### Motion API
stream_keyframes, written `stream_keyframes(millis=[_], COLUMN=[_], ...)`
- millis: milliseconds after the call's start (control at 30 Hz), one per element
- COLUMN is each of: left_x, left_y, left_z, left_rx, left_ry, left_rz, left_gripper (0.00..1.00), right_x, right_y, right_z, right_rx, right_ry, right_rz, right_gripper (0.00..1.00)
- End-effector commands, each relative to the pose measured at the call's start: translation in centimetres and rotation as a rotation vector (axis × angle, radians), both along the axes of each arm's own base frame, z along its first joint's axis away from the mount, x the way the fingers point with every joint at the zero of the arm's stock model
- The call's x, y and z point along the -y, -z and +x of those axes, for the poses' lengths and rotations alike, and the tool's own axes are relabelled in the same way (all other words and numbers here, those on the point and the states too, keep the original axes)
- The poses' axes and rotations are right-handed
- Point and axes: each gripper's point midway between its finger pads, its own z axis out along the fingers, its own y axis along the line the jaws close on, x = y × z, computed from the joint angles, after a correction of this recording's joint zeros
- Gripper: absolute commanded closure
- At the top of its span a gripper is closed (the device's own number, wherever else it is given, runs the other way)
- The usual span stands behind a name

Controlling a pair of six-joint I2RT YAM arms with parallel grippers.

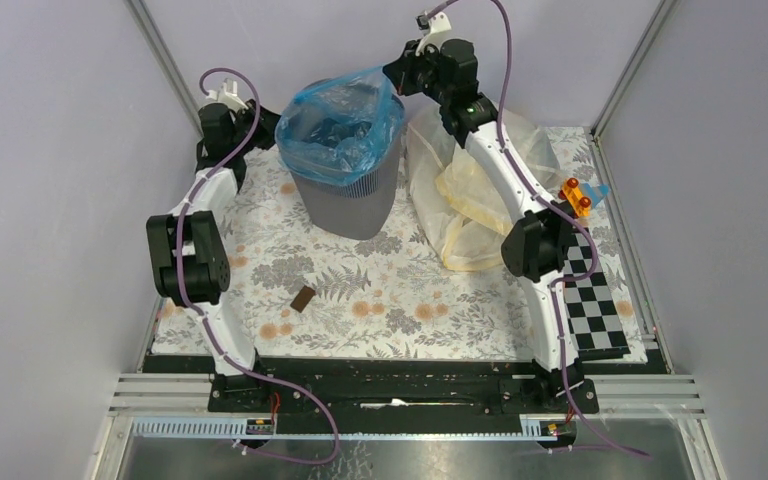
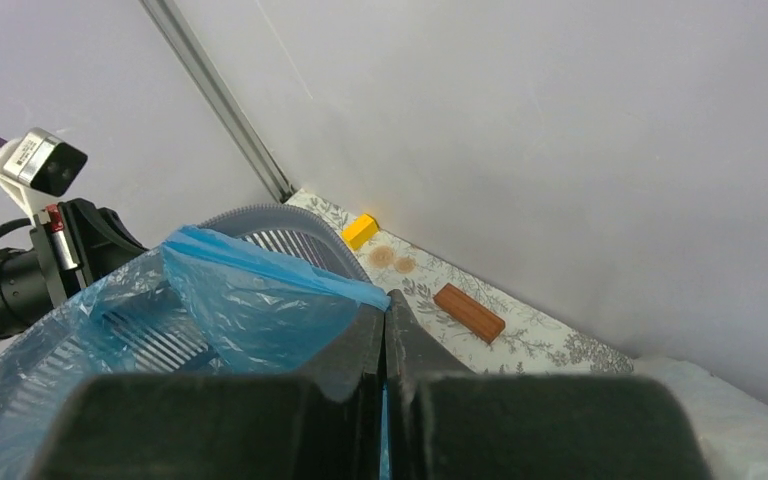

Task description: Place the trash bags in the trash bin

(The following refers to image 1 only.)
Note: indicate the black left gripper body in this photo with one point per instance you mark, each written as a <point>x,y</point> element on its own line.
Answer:
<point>244,122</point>

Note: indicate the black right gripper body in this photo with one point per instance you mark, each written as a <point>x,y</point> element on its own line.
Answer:
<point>427,70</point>

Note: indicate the blue plastic trash bag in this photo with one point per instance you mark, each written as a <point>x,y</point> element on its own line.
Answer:
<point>336,130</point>

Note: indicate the translucent white plastic bag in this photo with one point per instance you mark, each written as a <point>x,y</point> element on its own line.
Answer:
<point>460,212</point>

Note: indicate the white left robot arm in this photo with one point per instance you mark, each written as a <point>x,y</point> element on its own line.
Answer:
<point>190,264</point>

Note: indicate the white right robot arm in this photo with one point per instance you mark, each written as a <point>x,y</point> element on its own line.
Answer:
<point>535,249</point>

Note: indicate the grey mesh trash bin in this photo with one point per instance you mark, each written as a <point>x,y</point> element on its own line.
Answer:
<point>355,211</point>

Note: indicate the brown rectangular block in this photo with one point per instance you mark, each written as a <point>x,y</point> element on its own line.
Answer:
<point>302,299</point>

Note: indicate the orange toy block car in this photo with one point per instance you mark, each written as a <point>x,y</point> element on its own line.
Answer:
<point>573,191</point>

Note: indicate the blue toy piece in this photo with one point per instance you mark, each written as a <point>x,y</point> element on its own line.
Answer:
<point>597,194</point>

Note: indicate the floral patterned table mat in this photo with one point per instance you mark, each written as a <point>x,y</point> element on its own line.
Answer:
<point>386,297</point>

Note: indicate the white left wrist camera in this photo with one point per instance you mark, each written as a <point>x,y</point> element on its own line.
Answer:
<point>228,95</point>

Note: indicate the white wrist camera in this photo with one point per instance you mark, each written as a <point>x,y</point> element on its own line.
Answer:
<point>435,28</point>
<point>228,95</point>

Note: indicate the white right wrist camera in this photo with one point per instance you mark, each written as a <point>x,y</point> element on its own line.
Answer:
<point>435,28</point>

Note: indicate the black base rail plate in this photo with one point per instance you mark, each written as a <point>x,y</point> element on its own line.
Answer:
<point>365,396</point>

